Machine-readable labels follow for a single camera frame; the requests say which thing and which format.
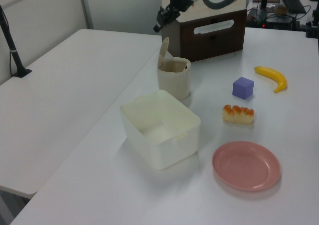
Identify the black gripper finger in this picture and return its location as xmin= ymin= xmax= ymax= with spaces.
xmin=153 ymin=7 xmax=173 ymax=33
xmin=163 ymin=8 xmax=182 ymax=26

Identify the small cream lidded trash can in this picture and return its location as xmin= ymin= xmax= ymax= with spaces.
xmin=156 ymin=37 xmax=192 ymax=101

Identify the brown and cream cabinet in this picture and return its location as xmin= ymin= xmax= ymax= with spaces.
xmin=160 ymin=0 xmax=247 ymax=63

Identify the black electronics box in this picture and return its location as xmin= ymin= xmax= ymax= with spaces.
xmin=263 ymin=15 xmax=297 ymax=30

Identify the purple cube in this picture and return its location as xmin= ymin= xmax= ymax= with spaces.
xmin=232 ymin=76 xmax=255 ymax=100

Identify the black keyboard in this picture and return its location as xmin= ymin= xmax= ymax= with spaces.
xmin=279 ymin=0 xmax=307 ymax=14

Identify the yellow banana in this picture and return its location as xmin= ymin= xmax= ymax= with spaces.
xmin=253 ymin=65 xmax=288 ymax=94

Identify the orange glazed bread loaf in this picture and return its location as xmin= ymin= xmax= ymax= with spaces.
xmin=221 ymin=104 xmax=255 ymax=125

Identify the white adjacent table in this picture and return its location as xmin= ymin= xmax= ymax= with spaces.
xmin=0 ymin=28 xmax=162 ymax=200

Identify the cream plastic storage box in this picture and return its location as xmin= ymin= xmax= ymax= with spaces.
xmin=119 ymin=89 xmax=201 ymax=171

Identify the black pole with base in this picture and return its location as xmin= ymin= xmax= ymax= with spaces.
xmin=0 ymin=4 xmax=32 ymax=79

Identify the pink plastic plate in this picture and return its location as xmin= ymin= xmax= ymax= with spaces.
xmin=211 ymin=140 xmax=281 ymax=192

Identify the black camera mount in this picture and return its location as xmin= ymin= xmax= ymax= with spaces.
xmin=298 ymin=9 xmax=319 ymax=39

